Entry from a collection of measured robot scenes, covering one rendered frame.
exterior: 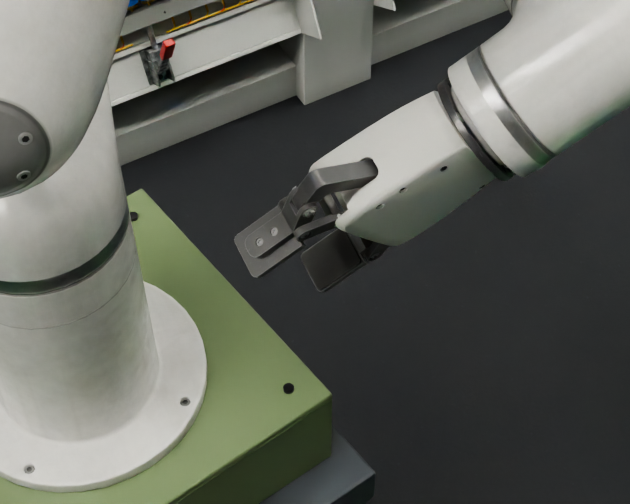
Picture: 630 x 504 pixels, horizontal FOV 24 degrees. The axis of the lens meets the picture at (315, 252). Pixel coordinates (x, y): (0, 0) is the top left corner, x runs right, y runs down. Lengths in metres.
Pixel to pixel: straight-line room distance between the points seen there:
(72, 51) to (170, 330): 0.41
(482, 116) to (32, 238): 0.28
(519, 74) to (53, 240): 0.30
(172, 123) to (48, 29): 0.99
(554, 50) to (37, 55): 0.31
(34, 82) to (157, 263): 0.45
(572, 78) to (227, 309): 0.37
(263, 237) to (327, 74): 0.86
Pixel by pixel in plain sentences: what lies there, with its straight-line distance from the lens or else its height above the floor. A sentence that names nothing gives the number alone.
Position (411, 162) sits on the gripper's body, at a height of 0.61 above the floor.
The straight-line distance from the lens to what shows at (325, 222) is 0.90.
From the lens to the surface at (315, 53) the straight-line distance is 1.73.
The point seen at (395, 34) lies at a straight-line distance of 1.82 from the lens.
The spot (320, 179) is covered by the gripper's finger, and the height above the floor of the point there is 0.62.
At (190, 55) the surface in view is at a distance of 1.64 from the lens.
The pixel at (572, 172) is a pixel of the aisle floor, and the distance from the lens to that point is 1.73.
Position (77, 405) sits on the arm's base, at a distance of 1.02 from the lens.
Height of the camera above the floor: 1.27
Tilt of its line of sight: 51 degrees down
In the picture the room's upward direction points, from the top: straight up
